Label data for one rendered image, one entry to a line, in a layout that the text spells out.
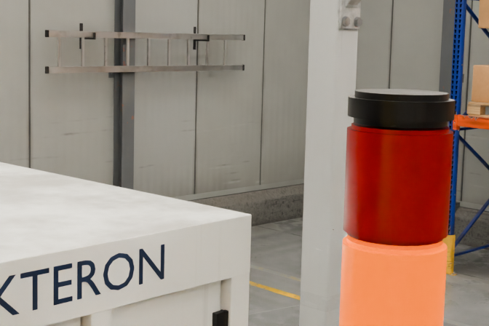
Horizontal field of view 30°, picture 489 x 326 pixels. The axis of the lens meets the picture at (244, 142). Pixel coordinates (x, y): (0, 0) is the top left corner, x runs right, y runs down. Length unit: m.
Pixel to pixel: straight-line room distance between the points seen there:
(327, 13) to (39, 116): 6.54
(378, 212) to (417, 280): 0.04
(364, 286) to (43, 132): 8.94
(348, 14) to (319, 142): 0.43
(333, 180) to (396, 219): 2.59
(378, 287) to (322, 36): 2.59
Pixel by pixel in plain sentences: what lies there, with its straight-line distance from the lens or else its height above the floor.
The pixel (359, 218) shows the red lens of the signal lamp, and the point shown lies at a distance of 0.43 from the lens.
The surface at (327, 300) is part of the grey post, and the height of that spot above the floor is 1.49.
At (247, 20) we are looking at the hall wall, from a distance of 11.07.
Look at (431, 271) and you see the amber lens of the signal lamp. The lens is 0.43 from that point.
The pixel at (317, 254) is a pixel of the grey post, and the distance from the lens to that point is 3.08.
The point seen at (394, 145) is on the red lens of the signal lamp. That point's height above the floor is 2.32.
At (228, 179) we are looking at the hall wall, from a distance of 11.03.
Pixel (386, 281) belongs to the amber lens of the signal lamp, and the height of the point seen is 2.25.
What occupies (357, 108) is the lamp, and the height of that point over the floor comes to 2.33.
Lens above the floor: 2.37
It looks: 7 degrees down
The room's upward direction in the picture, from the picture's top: 1 degrees clockwise
